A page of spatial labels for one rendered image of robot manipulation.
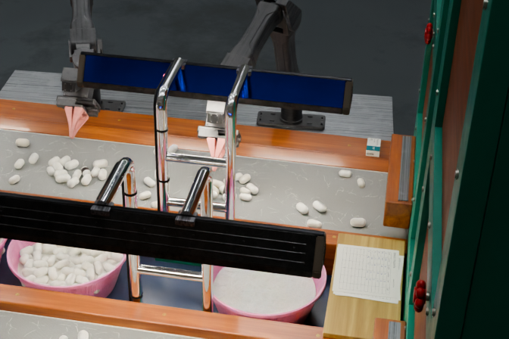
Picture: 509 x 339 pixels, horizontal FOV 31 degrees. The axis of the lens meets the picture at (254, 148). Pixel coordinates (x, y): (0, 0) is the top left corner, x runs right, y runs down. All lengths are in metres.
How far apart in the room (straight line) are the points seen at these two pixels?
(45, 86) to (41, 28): 2.00
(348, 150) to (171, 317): 0.76
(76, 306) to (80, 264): 0.18
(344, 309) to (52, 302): 0.60
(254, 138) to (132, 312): 0.73
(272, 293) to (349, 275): 0.17
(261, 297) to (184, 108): 0.94
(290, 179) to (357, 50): 2.41
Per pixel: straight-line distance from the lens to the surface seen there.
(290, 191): 2.31
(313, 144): 2.46
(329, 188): 2.34
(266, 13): 2.39
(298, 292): 2.04
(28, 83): 2.99
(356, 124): 2.75
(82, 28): 2.49
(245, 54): 2.32
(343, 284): 1.99
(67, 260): 2.12
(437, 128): 1.58
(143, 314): 1.93
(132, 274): 1.92
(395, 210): 2.11
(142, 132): 2.51
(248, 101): 2.06
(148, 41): 4.75
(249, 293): 2.02
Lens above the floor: 2.07
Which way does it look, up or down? 32 degrees down
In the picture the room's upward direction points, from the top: 1 degrees clockwise
